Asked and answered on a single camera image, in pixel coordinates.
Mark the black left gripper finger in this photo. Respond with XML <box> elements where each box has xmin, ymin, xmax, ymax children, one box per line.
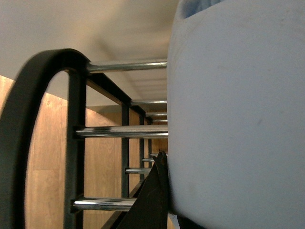
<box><xmin>117</xmin><ymin>151</ymin><xmax>169</xmax><ymax>229</ymax></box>

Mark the black metal shoe rack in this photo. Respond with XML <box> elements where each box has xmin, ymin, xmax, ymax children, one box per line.
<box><xmin>0</xmin><ymin>49</ymin><xmax>168</xmax><ymax>229</ymax></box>

